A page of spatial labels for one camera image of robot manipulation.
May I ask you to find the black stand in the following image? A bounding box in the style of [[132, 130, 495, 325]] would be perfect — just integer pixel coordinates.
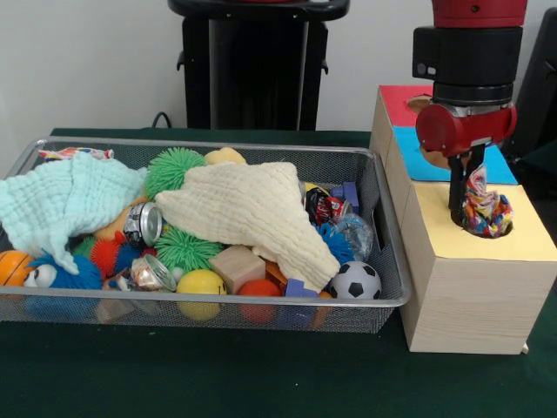
[[511, 7, 557, 153]]

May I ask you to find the green spiky rubber ball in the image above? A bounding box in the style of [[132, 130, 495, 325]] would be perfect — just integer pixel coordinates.
[[154, 225, 223, 273], [143, 146, 209, 201]]

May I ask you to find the multicoloured patterned cloth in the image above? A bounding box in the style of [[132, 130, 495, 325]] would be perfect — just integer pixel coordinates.
[[460, 163, 515, 239], [37, 146, 115, 163]]

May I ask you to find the wooden box with three holes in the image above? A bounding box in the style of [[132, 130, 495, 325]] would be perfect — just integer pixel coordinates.
[[368, 84, 557, 354]]

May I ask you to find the orange basketball toy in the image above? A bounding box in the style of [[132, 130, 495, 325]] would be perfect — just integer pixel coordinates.
[[0, 249, 36, 287]]

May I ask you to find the yellow ball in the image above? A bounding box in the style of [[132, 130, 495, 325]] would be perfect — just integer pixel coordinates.
[[176, 268, 228, 322]]

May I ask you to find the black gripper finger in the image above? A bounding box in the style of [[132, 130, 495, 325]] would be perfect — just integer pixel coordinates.
[[447, 152, 467, 226], [467, 143, 486, 172]]

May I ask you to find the red ball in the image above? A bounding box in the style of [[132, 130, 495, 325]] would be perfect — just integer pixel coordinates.
[[238, 278, 283, 324]]

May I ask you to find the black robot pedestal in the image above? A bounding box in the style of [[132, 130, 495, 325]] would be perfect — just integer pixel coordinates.
[[167, 0, 352, 131]]

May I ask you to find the wooden cube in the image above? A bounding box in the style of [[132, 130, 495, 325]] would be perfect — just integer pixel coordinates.
[[209, 244, 267, 296]]

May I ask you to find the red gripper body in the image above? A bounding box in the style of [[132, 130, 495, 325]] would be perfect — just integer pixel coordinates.
[[415, 102, 519, 158]]

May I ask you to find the cream muslin cloth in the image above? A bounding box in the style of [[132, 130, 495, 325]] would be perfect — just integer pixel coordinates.
[[154, 160, 342, 292]]

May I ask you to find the mint muslin cloth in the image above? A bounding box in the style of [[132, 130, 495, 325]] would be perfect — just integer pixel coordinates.
[[0, 152, 148, 276]]

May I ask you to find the black and white soccer ball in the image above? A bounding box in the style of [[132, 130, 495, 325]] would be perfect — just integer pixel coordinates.
[[328, 260, 383, 300]]

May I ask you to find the dark green table cloth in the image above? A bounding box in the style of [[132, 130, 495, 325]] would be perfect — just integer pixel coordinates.
[[517, 138, 557, 175], [0, 126, 557, 418]]

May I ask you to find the shallow mesh bin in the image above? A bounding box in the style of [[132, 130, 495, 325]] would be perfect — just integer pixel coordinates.
[[0, 136, 413, 335]]

